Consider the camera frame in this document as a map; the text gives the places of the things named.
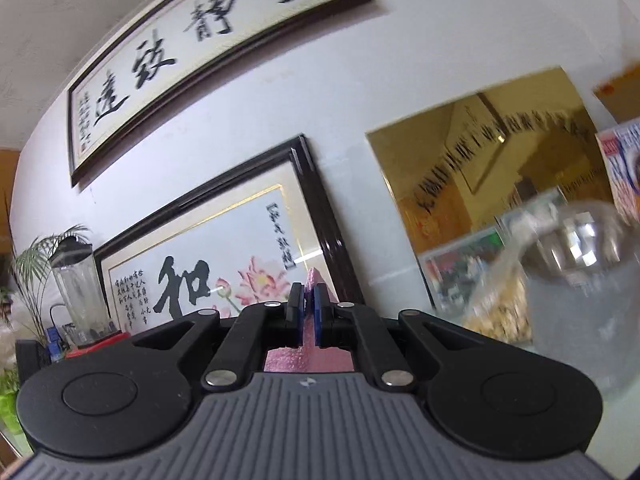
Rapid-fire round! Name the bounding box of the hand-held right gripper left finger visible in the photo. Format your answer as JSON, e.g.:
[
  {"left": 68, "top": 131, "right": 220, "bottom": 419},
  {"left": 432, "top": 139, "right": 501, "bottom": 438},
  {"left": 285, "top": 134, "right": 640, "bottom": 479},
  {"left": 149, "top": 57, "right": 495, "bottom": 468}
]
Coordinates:
[{"left": 131, "top": 282, "right": 306, "bottom": 394}]

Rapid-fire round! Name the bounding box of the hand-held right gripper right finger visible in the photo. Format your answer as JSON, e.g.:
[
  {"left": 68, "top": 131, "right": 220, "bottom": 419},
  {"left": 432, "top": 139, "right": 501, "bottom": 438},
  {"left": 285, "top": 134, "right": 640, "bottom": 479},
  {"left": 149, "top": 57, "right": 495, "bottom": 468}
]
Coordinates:
[{"left": 311, "top": 284, "right": 484, "bottom": 394}]

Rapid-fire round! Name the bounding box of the pink towel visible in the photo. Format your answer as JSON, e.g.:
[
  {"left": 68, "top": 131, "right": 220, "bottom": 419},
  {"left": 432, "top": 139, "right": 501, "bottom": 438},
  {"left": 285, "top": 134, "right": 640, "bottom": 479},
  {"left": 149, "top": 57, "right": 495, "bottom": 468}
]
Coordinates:
[{"left": 262, "top": 267, "right": 356, "bottom": 374}]

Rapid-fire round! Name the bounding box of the framed lotus embroidery picture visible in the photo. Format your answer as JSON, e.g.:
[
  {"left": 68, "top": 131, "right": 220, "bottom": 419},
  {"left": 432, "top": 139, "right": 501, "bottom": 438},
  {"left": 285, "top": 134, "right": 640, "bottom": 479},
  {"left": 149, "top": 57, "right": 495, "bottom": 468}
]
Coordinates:
[{"left": 94, "top": 134, "right": 366, "bottom": 337}]

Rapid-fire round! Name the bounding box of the clear plastic bag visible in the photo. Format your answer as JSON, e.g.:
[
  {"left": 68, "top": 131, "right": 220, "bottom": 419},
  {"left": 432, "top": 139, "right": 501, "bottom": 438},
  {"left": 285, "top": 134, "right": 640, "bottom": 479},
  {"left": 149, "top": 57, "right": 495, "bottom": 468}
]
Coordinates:
[{"left": 419, "top": 195, "right": 566, "bottom": 347}]

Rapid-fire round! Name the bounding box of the blender with red base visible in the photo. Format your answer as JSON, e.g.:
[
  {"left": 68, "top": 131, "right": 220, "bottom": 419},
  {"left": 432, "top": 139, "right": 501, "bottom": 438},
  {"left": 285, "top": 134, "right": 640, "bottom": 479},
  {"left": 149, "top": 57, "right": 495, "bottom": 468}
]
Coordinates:
[{"left": 48, "top": 239, "right": 132, "bottom": 357}]

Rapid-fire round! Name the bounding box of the gold mirrored plaque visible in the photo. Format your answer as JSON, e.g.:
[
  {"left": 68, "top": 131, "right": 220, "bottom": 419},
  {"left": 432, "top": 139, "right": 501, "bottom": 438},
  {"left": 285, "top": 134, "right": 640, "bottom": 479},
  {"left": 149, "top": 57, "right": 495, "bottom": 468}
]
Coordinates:
[{"left": 366, "top": 66, "right": 617, "bottom": 311}]

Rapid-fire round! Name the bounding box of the clear glass jar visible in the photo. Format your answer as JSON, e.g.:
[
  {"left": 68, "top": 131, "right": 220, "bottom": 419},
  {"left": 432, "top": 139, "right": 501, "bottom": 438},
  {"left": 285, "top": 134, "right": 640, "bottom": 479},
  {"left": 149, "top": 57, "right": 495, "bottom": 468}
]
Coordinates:
[{"left": 520, "top": 200, "right": 640, "bottom": 403}]

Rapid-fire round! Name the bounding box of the palm plant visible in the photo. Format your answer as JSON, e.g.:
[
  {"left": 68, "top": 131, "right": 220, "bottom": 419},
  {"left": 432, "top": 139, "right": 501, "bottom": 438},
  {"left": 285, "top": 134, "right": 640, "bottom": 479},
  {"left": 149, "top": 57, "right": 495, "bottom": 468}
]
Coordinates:
[{"left": 9, "top": 225, "right": 92, "bottom": 342}]

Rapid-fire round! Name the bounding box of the dark square object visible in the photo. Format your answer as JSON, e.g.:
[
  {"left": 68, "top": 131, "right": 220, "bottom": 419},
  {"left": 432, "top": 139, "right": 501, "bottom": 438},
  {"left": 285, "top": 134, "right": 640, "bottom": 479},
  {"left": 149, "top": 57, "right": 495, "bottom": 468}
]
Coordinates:
[{"left": 15, "top": 340, "right": 52, "bottom": 382}]

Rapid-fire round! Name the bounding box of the green potted plant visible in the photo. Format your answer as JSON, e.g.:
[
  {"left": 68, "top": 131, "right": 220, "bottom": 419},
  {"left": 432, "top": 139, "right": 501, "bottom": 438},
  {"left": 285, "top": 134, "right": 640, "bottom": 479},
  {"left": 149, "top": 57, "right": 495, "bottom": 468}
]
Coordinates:
[{"left": 0, "top": 360, "right": 22, "bottom": 428}]

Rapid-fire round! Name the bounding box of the wooden cabinet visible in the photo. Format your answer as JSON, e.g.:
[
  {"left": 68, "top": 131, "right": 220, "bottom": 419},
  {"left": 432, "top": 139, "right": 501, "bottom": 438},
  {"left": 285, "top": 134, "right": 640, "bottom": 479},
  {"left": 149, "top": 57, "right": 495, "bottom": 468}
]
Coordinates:
[{"left": 0, "top": 147, "right": 22, "bottom": 257}]

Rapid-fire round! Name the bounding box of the colourful printed box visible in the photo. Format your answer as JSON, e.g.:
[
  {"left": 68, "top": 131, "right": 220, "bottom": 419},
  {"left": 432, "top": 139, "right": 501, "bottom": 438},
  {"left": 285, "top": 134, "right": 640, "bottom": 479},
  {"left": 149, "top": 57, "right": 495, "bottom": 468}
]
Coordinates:
[{"left": 595, "top": 117, "right": 640, "bottom": 227}]

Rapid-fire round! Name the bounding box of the framed calligraphy wall picture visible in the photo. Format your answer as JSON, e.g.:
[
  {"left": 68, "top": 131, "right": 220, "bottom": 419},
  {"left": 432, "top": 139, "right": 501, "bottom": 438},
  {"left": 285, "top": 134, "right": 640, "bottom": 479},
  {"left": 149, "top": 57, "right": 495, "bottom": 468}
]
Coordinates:
[{"left": 66, "top": 0, "right": 374, "bottom": 189}]

